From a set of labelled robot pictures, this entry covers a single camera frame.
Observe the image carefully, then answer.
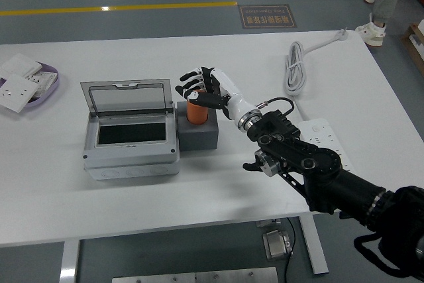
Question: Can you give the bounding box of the white power cord with plug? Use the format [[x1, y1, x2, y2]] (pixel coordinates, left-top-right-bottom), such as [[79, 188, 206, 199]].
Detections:
[[284, 27, 348, 121]]

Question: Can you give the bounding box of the metal base plate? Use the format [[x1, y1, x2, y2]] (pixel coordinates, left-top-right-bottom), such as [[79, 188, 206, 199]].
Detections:
[[111, 266, 279, 283]]

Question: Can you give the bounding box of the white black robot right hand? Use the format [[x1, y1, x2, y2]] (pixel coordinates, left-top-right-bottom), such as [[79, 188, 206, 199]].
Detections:
[[174, 66, 262, 125]]

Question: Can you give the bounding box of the purple tray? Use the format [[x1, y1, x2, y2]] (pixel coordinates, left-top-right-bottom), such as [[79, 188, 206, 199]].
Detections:
[[0, 60, 61, 109]]

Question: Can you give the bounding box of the large white socket plate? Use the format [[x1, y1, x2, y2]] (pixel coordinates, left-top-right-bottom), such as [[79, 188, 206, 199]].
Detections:
[[0, 73, 40, 113]]

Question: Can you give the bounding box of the brown floor sign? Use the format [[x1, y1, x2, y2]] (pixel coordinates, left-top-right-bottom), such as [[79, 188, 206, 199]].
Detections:
[[238, 3, 298, 29]]

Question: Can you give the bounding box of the orange cylinder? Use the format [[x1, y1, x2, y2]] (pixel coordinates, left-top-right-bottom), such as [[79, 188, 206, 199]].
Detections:
[[186, 90, 209, 127]]

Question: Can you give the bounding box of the grey cube with round hole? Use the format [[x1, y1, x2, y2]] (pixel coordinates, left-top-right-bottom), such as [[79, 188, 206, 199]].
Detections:
[[176, 100, 220, 152]]

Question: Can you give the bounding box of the grey enclosure box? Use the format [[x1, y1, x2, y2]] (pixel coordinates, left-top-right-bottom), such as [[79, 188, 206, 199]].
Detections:
[[80, 78, 182, 181]]

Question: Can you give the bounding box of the white table leg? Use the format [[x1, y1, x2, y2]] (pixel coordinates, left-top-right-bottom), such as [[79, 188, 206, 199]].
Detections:
[[59, 239, 81, 283], [299, 215, 329, 276]]

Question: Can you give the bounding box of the silver floor socket box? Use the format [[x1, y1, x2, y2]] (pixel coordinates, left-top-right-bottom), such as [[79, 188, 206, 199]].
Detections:
[[262, 229, 295, 260]]

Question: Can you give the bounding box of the white power strip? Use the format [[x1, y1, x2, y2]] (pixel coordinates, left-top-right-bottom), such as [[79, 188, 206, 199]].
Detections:
[[296, 117, 354, 173]]

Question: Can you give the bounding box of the white multi-hole socket plate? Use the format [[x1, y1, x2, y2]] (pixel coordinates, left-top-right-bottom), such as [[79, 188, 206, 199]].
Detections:
[[28, 70, 58, 98]]

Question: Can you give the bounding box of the black cable under table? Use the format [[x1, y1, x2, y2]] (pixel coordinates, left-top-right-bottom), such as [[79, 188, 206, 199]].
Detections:
[[286, 217, 296, 257]]

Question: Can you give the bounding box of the wooden crate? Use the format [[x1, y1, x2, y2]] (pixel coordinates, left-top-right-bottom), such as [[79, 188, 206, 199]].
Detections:
[[400, 19, 424, 77]]

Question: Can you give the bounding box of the white switch plate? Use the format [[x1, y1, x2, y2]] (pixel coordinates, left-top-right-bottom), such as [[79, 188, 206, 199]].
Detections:
[[0, 52, 43, 80]]

